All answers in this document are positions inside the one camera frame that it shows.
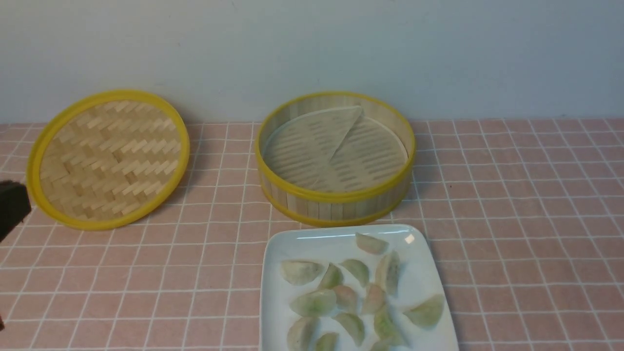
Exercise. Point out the green dumpling lower right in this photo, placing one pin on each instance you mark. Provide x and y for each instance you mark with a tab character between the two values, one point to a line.
387	331

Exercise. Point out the dumpling left of plate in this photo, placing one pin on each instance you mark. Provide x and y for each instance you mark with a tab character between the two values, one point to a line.
300	272

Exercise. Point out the pink checkered tablecloth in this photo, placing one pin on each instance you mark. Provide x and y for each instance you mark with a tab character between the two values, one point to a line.
524	218

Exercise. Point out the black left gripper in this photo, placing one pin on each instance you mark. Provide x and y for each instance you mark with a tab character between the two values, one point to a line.
15	206

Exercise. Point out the pinkish dumpling centre right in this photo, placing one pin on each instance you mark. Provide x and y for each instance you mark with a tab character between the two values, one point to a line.
374	300

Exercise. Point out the tall dumpling right centre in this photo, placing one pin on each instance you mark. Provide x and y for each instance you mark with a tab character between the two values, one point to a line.
387	272

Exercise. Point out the pinkish dumpling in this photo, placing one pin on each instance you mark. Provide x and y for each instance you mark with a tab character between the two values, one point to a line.
346	298
374	300

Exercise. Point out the yellow rimmed bamboo steamer lid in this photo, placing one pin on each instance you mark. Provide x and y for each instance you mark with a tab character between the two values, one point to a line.
108	160

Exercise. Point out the dumpling lower centre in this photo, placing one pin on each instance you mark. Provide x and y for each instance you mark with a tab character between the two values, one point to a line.
354	326

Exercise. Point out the small dumpling bottom edge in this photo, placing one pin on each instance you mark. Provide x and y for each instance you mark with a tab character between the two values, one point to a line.
327	342

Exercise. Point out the white square plate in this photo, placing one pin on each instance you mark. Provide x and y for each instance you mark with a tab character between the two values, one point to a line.
418	280

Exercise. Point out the yellow rimmed bamboo steamer basket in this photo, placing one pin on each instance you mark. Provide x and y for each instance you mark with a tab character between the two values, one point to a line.
336	209

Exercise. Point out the dumpling of plate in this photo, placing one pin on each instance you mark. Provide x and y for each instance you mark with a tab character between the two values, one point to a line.
300	272
370	245

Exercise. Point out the dumpling far right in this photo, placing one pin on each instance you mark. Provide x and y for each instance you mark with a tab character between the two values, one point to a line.
427	314

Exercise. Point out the small green dumpling centre-left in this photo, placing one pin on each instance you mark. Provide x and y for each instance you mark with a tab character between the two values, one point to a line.
332	278

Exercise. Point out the dumpling top of plate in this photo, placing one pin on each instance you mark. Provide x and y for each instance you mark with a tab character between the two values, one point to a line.
370	245

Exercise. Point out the dumpling bottom left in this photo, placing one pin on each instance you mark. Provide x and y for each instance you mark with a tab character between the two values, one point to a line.
300	334

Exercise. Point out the large green dumpling left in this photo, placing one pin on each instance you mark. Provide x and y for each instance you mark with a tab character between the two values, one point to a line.
319	303

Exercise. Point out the white steamer paper liner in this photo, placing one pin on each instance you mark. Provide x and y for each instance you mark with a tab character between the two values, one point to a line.
335	150

